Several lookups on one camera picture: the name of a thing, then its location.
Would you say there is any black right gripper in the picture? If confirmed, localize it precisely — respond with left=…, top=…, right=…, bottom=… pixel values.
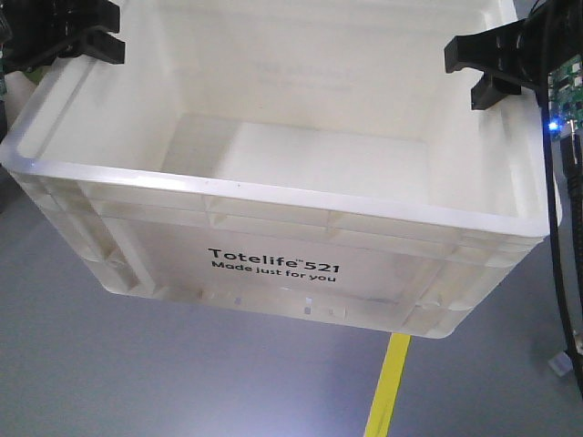
left=444, top=1, right=582, bottom=110

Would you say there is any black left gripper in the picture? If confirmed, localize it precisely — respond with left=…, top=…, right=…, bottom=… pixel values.
left=1, top=0, right=126, bottom=73

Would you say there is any white plastic Totelife crate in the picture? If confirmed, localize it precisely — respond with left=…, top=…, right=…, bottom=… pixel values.
left=1, top=1, right=548, bottom=339

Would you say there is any green circuit board right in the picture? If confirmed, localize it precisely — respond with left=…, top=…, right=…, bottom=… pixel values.
left=548, top=55, right=582, bottom=140

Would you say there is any yellow floor tape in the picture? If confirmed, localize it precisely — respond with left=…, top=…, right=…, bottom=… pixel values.
left=363, top=333, right=412, bottom=437

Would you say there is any black braided cable right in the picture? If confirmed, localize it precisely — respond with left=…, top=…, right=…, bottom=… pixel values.
left=523, top=0, right=583, bottom=401

